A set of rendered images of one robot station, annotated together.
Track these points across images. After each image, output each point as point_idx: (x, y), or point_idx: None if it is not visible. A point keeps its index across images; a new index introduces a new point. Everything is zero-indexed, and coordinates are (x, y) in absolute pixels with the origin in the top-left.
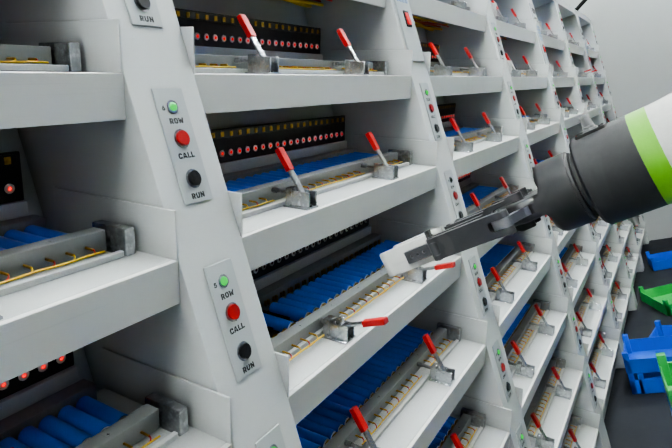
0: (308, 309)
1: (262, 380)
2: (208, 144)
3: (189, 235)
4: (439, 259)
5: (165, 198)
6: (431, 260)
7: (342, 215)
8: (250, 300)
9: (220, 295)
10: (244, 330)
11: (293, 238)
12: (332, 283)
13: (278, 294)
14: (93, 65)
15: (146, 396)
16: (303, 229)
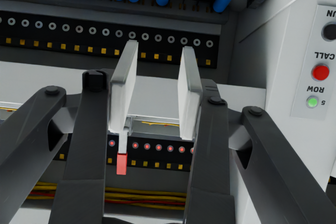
0: None
1: None
2: (252, 208)
3: (320, 149)
4: (269, 115)
5: (323, 181)
6: (201, 84)
7: (64, 88)
8: (289, 70)
9: (323, 92)
10: (317, 49)
11: (177, 95)
12: None
13: None
14: None
15: None
16: (156, 99)
